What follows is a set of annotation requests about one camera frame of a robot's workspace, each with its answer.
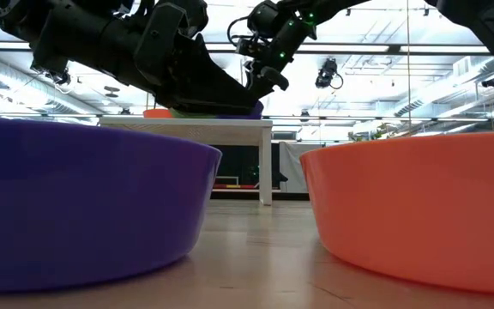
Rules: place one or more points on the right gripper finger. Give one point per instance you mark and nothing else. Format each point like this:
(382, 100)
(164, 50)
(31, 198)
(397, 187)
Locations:
(256, 86)
(275, 78)

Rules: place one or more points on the white cloth panel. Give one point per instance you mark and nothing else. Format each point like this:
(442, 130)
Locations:
(296, 167)

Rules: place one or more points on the black ceiling fixture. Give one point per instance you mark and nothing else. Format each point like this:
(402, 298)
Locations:
(491, 81)

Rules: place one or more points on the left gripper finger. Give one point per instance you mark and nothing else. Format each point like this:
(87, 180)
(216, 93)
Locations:
(212, 90)

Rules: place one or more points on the orange plastic bowl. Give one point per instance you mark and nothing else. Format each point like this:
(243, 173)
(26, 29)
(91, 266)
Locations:
(418, 210)
(157, 113)

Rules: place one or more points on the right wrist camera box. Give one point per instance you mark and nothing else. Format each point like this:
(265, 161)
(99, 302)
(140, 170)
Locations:
(250, 46)

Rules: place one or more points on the white perforated metal shelf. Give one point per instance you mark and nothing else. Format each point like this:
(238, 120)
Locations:
(230, 131)

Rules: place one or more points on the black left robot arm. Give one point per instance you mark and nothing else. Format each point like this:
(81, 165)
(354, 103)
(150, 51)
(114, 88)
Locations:
(80, 38)

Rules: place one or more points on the black overhead camera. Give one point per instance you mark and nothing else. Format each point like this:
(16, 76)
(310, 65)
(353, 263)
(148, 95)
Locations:
(327, 73)

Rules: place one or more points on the green plant white pot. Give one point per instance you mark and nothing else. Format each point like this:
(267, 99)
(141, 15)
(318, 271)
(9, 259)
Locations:
(365, 134)

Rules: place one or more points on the purple plastic bowl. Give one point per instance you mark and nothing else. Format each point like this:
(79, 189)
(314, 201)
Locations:
(253, 112)
(80, 206)

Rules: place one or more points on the floral bowl green outside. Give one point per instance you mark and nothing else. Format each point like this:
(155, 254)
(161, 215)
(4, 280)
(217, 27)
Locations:
(195, 115)

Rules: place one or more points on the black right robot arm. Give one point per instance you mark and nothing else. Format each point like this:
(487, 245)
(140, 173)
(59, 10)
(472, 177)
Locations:
(487, 26)

